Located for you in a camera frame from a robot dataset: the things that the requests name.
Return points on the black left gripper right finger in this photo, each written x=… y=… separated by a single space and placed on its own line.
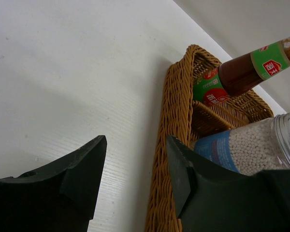
x=210 y=198

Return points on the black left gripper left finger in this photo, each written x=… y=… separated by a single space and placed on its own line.
x=58 y=197

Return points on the silver lid white spice bottle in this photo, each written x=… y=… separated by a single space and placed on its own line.
x=263 y=145

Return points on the red sauce bottle yellow cap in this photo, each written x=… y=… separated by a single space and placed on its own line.
x=239 y=75

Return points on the brown wicker divided basket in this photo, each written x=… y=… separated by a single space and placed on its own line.
x=189 y=120

